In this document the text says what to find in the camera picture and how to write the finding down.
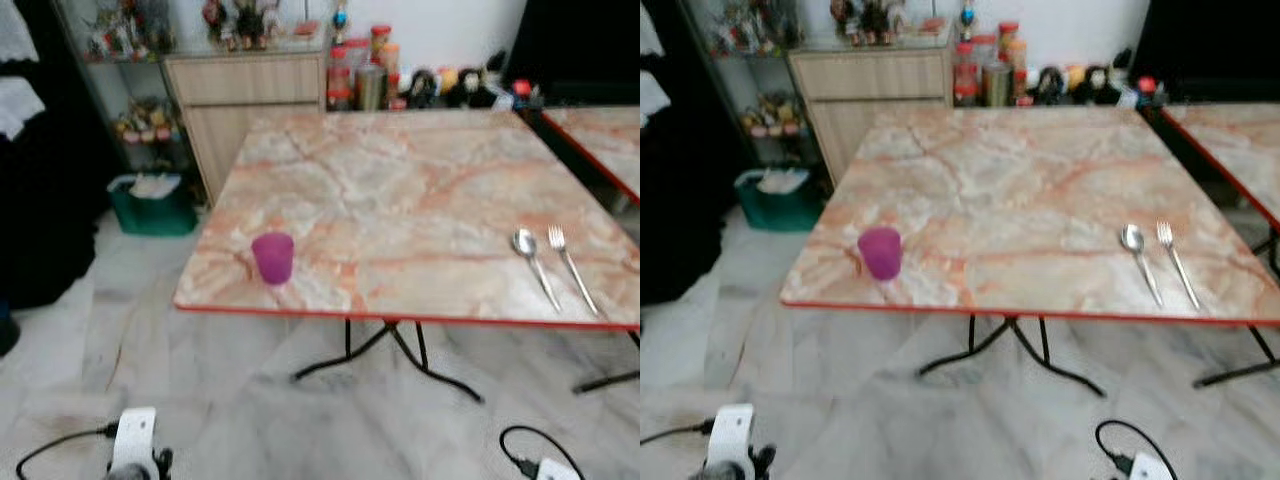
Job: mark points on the purple plastic cup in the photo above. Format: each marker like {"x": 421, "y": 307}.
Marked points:
{"x": 272, "y": 258}
{"x": 880, "y": 253}

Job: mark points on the green storage bin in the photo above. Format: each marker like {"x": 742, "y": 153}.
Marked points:
{"x": 780, "y": 210}
{"x": 150, "y": 215}

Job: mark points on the steel fork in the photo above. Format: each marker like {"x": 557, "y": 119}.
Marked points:
{"x": 1165, "y": 234}
{"x": 557, "y": 238}

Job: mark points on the glass display shelf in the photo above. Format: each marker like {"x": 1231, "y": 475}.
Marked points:
{"x": 775, "y": 135}
{"x": 150, "y": 140}

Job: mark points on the steel spoon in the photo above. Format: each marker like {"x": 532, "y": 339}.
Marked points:
{"x": 1132, "y": 237}
{"x": 524, "y": 242}

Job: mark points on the white lace cloth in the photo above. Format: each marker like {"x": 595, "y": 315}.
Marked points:
{"x": 650, "y": 35}
{"x": 15, "y": 35}
{"x": 652, "y": 95}
{"x": 18, "y": 105}

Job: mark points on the light wooden drawer cabinet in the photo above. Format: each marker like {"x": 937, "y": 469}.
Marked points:
{"x": 250, "y": 80}
{"x": 870, "y": 75}

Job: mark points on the steel canister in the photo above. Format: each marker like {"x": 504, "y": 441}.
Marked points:
{"x": 996, "y": 85}
{"x": 370, "y": 88}

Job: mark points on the small red cube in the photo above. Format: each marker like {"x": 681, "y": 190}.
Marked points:
{"x": 521, "y": 88}
{"x": 1147, "y": 85}

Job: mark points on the black television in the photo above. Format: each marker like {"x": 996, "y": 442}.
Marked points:
{"x": 590, "y": 40}
{"x": 1210, "y": 40}

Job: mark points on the black and white toy figure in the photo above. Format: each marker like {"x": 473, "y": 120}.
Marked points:
{"x": 420, "y": 88}
{"x": 1048, "y": 85}

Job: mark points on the yellow toy figure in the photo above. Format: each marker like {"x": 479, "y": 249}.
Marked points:
{"x": 1074, "y": 76}
{"x": 447, "y": 78}

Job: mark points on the blue and gold ornament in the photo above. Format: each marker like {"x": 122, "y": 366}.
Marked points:
{"x": 341, "y": 18}
{"x": 968, "y": 15}

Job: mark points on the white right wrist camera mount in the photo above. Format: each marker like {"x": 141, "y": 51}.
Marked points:
{"x": 1150, "y": 467}
{"x": 555, "y": 470}

